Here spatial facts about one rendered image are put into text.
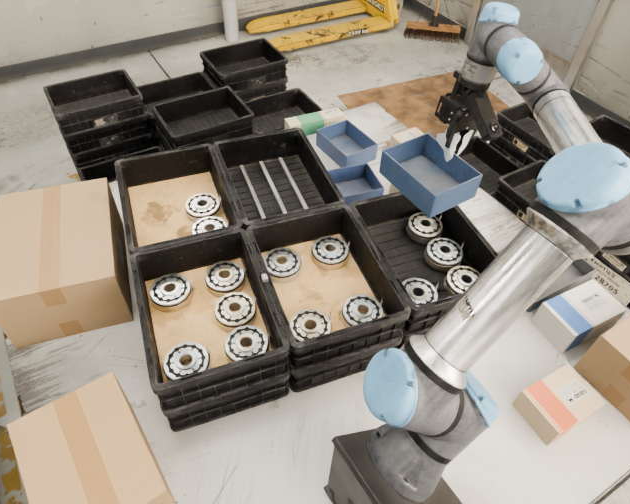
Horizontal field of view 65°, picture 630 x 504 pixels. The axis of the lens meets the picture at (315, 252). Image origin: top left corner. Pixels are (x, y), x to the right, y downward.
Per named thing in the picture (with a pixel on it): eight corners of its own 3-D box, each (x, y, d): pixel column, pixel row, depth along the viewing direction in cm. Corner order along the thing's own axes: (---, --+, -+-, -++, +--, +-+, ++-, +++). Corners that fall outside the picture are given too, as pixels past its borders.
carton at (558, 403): (556, 377, 130) (567, 363, 125) (592, 416, 123) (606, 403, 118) (511, 404, 125) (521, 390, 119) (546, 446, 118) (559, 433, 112)
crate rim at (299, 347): (412, 318, 116) (414, 313, 114) (292, 355, 108) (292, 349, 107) (346, 209, 141) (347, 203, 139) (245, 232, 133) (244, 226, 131)
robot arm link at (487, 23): (495, 12, 96) (478, -3, 102) (474, 67, 103) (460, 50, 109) (531, 16, 97) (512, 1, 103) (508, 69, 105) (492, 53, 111)
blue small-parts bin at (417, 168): (475, 196, 121) (483, 174, 116) (429, 218, 116) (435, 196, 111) (422, 154, 133) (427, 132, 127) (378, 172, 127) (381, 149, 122)
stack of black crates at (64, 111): (143, 141, 286) (124, 67, 252) (161, 169, 269) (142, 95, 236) (72, 161, 271) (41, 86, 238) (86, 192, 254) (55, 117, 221)
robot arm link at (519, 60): (561, 74, 95) (535, 50, 103) (534, 37, 89) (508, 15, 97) (526, 104, 99) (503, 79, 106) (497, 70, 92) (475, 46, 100)
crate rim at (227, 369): (292, 355, 108) (292, 350, 107) (153, 398, 101) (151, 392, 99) (245, 232, 133) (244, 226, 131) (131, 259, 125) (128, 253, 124)
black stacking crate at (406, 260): (503, 308, 131) (518, 281, 123) (405, 339, 124) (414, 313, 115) (430, 211, 156) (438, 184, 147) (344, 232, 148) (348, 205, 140)
